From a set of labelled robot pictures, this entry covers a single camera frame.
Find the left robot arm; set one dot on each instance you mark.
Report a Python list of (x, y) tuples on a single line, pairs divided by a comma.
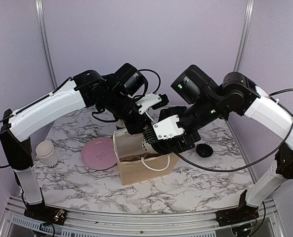
[(114, 92)]

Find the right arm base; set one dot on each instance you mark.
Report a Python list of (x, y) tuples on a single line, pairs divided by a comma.
[(241, 213)]

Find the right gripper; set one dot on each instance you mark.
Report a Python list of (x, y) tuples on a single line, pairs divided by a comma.
[(185, 143)]

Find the pink plate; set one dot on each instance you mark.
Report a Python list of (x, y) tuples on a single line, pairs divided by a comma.
[(99, 154)]

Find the stack of white paper cups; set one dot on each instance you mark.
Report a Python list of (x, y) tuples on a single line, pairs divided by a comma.
[(47, 154)]

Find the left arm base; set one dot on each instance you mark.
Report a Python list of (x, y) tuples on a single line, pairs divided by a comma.
[(45, 212)]

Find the brown paper bag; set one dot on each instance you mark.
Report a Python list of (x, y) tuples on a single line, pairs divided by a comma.
[(134, 164)]

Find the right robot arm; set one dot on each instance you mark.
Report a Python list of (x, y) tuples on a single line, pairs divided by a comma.
[(209, 101)]

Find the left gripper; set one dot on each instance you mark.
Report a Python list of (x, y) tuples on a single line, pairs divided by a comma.
[(136, 127)]

